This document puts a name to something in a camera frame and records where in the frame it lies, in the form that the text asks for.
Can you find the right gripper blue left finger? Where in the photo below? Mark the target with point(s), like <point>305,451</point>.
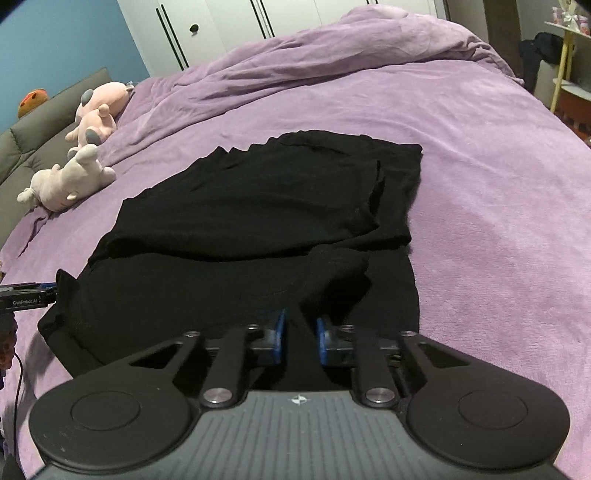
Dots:
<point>273,334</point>

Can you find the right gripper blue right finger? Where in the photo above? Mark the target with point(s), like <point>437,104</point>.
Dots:
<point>328,343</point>

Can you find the black long-sleeve sweater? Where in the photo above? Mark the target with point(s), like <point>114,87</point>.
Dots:
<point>308,226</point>

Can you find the dark clothes on chair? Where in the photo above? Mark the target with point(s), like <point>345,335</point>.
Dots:
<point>544,47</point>

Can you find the white plush toy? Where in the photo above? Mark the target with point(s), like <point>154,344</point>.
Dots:
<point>59,188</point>

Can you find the grey padded headboard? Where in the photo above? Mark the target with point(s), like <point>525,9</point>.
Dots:
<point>37,142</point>

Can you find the orange plush toy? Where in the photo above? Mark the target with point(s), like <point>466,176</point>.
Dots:
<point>31,101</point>

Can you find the pink plush toy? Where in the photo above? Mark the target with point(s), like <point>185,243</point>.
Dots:
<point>96,114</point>

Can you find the purple bed blanket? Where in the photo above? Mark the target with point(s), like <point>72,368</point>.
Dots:
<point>501,222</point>

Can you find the white wardrobe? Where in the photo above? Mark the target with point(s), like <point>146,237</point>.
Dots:
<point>174,35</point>

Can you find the yellow side table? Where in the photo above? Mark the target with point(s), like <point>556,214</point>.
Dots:
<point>562,82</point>

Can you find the brown door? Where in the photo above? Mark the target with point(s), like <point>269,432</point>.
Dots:
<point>504,31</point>

